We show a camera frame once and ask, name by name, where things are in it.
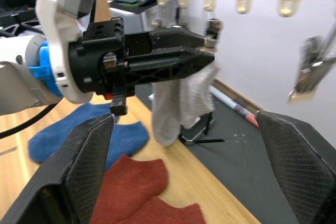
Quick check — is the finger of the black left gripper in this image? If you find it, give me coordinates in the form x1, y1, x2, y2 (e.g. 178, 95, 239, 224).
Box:
125, 46, 216, 86
149, 27, 206, 51

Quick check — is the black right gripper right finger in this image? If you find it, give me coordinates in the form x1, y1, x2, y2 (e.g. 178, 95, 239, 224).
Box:
256, 110, 336, 224

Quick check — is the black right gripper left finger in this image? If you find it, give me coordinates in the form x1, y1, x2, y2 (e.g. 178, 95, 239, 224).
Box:
0, 113, 115, 224

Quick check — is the metal hanger clip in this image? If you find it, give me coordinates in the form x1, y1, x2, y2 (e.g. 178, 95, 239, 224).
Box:
288, 23, 336, 104
203, 18, 224, 53

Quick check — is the grey sock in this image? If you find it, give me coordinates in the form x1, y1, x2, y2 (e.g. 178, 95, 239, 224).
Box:
151, 63, 220, 147

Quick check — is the red sock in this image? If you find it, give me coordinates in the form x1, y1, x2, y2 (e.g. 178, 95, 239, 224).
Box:
90, 154, 169, 224
115, 195, 207, 224

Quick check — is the blue sock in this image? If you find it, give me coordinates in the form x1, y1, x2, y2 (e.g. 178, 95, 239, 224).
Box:
27, 102, 150, 171

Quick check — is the black metal floor stand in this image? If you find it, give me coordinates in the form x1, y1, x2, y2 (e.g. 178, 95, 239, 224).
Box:
180, 112, 225, 146

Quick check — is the white and red pole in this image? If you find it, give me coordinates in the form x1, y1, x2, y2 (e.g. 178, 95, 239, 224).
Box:
209, 87, 260, 129

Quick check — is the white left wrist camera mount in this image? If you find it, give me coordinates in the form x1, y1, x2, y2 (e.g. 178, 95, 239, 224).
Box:
35, 0, 102, 104

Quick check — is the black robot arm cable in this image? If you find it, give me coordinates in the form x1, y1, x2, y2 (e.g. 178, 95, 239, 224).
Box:
0, 101, 61, 140

